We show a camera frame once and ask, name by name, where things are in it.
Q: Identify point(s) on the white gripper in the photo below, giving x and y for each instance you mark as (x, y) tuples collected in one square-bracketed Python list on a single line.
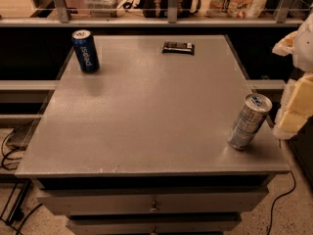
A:
[(305, 51)]

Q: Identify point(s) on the silver redbull can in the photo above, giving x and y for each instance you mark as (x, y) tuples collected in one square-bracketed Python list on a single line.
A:
[(249, 120)]

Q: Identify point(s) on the blue pepsi can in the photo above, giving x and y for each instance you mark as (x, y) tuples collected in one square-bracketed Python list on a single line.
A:
[(85, 50)]

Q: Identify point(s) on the snack chips bag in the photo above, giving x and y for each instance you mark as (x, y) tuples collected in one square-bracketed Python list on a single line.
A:
[(237, 9)]

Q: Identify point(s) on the dark snack bar wrapper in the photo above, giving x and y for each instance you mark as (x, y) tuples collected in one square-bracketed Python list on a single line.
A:
[(178, 47)]

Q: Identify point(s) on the black backpack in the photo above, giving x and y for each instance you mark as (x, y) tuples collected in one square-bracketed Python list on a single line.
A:
[(159, 8)]

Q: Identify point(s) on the grey drawer cabinet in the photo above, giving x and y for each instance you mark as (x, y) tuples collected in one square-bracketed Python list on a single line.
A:
[(140, 146)]

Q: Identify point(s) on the upper drawer with knob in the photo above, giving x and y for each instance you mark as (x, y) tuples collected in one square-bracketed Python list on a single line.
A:
[(135, 201)]

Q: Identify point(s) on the drawer with knob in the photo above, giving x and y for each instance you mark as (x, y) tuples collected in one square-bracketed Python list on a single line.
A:
[(135, 201), (150, 225)]

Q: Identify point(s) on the lower drawer with knob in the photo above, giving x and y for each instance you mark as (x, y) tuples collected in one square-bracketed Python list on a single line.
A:
[(150, 225)]

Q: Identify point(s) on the metal shelf rail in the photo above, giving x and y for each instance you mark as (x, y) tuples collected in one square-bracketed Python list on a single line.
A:
[(73, 13)]

